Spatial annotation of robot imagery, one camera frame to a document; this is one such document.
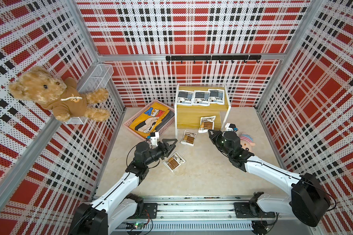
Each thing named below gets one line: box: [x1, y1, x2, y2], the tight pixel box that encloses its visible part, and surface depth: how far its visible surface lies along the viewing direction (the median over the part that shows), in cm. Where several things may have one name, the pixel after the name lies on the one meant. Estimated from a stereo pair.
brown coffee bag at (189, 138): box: [180, 130, 198, 147], surface depth 103 cm
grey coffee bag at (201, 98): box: [192, 90, 211, 107], surface depth 80 cm
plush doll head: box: [239, 134, 256, 153], surface depth 95 cm
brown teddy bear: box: [8, 66, 111, 122], surface depth 54 cm
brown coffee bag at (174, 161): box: [162, 151, 186, 173], surface depth 90 cm
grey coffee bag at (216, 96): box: [207, 88, 226, 106], surface depth 82 cm
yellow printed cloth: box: [128, 101, 175, 139], surface depth 106 cm
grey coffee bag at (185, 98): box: [176, 90, 194, 106], surface depth 80 cm
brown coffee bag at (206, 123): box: [198, 115, 217, 134], surface depth 86 cm
